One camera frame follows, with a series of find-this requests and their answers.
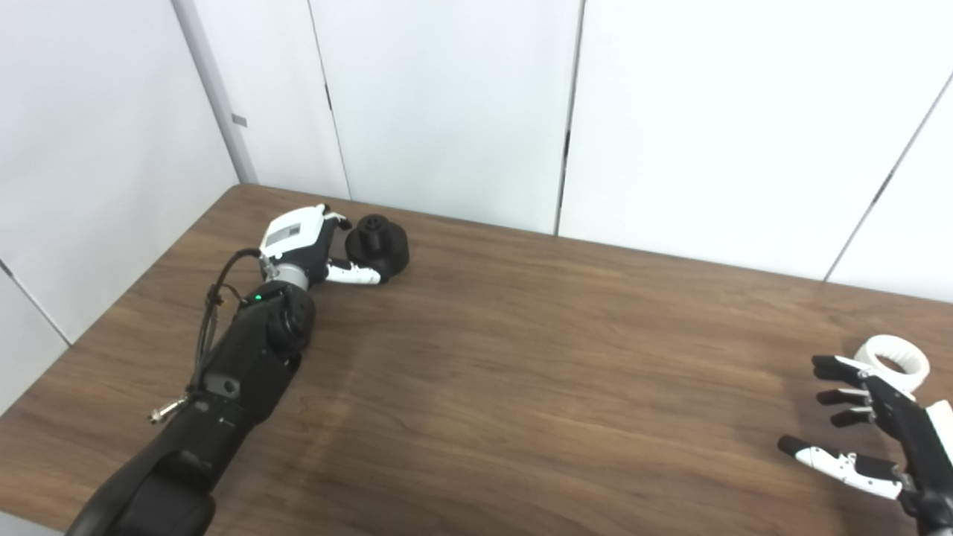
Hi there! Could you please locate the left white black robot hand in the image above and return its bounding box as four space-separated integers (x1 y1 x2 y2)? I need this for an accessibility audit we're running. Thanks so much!
258 204 383 287

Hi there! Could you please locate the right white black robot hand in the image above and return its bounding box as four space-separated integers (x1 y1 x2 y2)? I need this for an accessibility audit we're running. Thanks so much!
777 354 953 536

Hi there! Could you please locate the white toothed plastic ring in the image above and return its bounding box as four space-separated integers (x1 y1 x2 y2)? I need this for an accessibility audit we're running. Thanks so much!
853 335 931 393

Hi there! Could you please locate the round black plastic part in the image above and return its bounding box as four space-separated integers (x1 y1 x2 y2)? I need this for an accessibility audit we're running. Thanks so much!
345 214 409 284

